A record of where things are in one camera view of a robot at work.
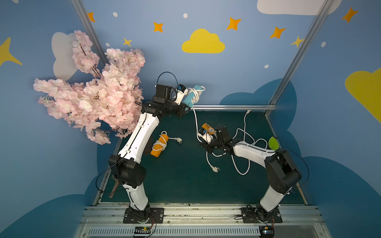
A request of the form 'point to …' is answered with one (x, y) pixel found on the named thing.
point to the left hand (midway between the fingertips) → (186, 104)
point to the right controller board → (266, 231)
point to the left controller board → (142, 231)
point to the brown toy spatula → (117, 183)
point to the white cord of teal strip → (214, 168)
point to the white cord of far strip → (254, 142)
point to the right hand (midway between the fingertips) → (202, 141)
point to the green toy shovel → (273, 143)
